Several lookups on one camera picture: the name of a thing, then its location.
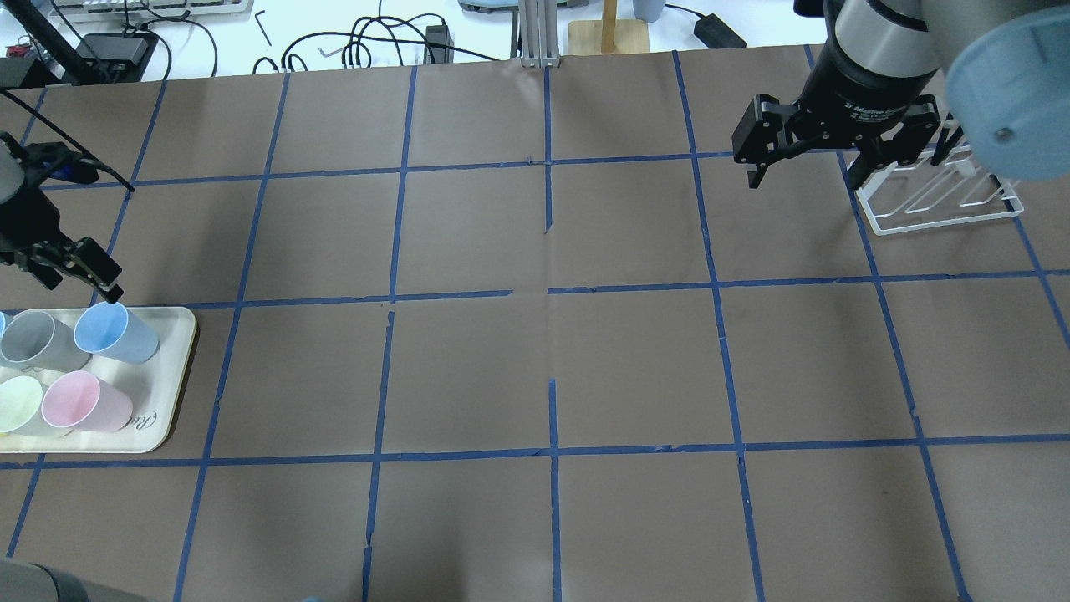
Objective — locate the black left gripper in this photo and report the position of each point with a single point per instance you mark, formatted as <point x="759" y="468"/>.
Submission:
<point x="23" y="219"/>

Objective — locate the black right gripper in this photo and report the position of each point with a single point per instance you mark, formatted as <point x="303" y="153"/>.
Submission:
<point x="861" y="94"/>

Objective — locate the light blue plastic cup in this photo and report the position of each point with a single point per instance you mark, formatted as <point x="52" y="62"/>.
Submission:
<point x="113" y="332"/>

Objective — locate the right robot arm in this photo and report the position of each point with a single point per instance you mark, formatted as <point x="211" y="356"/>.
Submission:
<point x="891" y="71"/>

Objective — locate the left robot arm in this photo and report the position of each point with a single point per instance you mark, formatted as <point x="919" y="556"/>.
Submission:
<point x="32" y="240"/>

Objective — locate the grey plastic cup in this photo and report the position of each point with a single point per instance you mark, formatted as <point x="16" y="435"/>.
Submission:
<point x="38" y="339"/>

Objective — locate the pink plastic cup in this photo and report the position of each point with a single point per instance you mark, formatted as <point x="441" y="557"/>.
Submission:
<point x="84" y="402"/>

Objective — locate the pale green plastic cup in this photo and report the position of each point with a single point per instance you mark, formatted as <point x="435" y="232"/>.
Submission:
<point x="21" y="409"/>

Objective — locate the blue cup on desk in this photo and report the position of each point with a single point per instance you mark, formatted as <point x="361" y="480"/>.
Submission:
<point x="649" y="11"/>

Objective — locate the wooden cup tree stand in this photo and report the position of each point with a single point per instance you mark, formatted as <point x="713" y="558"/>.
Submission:
<point x="609" y="34"/>

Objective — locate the cream white serving tray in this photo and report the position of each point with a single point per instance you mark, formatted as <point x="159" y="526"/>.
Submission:
<point x="154" y="387"/>

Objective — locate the black power adapter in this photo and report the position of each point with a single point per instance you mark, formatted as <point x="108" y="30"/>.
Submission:
<point x="715" y="34"/>

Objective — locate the white wire cup rack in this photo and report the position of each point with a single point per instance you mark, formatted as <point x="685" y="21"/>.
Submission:
<point x="945" y="187"/>

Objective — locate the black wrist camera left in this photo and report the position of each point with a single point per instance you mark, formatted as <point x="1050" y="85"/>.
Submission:
<point x="53" y="160"/>

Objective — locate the aluminium frame post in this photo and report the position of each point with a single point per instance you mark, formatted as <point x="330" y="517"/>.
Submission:
<point x="537" y="38"/>

